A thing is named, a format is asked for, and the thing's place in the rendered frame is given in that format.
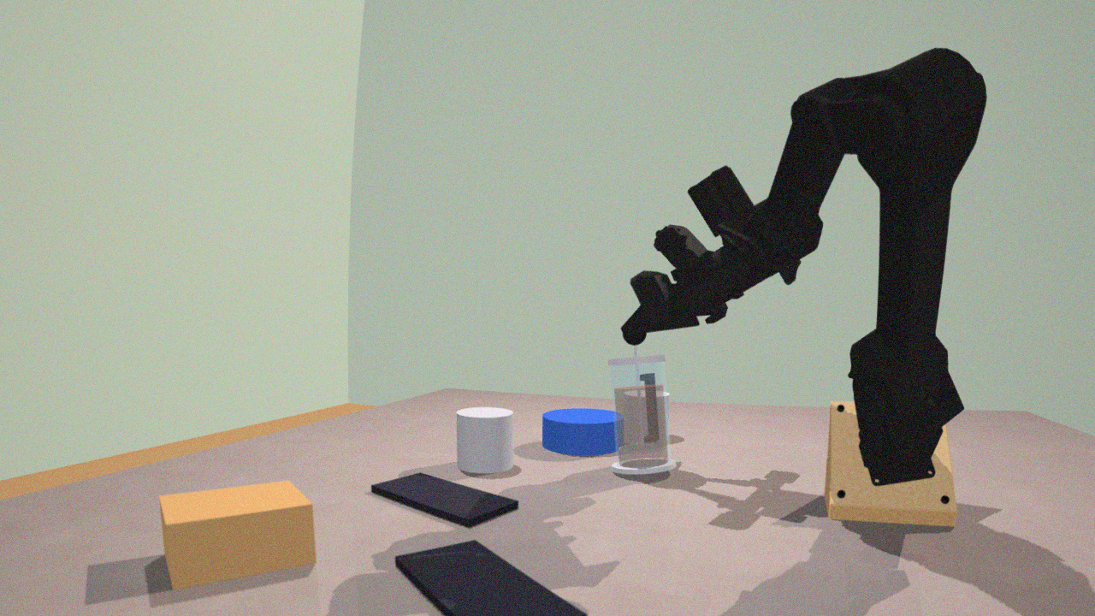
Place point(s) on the glass coffee press with black knob plunger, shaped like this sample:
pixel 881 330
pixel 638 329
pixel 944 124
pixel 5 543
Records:
pixel 640 414

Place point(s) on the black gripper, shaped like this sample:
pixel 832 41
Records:
pixel 665 305

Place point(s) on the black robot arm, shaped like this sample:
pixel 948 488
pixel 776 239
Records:
pixel 913 127

